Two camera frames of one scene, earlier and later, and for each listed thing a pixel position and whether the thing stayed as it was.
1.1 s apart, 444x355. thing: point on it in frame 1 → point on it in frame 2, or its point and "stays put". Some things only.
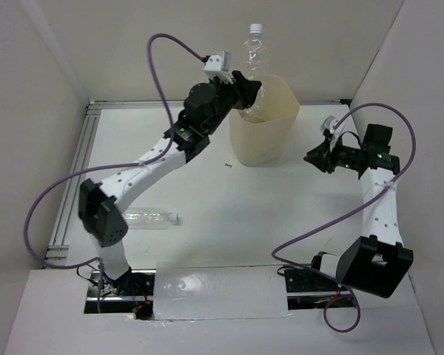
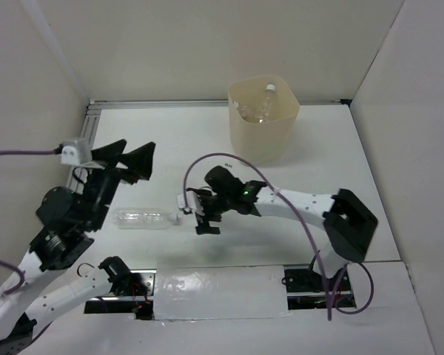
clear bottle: (150, 219) stays put
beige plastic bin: (261, 134) stays put
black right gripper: (322, 157) → (203, 226)
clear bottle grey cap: (254, 68) → (266, 106)
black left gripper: (244, 90) → (140, 160)
